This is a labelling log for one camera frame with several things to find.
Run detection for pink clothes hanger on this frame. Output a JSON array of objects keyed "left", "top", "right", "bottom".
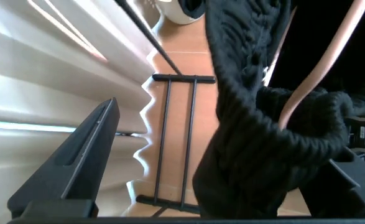
[{"left": 262, "top": 0, "right": 365, "bottom": 131}]

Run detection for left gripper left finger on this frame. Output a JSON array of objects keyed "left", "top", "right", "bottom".
[{"left": 7, "top": 97, "right": 121, "bottom": 218}]

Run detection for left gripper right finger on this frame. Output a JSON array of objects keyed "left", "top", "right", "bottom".
[{"left": 298, "top": 147, "right": 365, "bottom": 218}]

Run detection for black clothes rack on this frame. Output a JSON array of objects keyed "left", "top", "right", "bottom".
[{"left": 114, "top": 0, "right": 217, "bottom": 218}]

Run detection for beige curtain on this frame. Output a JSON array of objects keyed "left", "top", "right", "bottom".
[{"left": 0, "top": 0, "right": 159, "bottom": 218}]

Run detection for white laundry basket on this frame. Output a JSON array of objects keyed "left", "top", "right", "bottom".
[{"left": 155, "top": 0, "right": 206, "bottom": 26}]

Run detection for black shorts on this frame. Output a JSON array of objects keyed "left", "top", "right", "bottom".
[{"left": 192, "top": 0, "right": 365, "bottom": 218}]

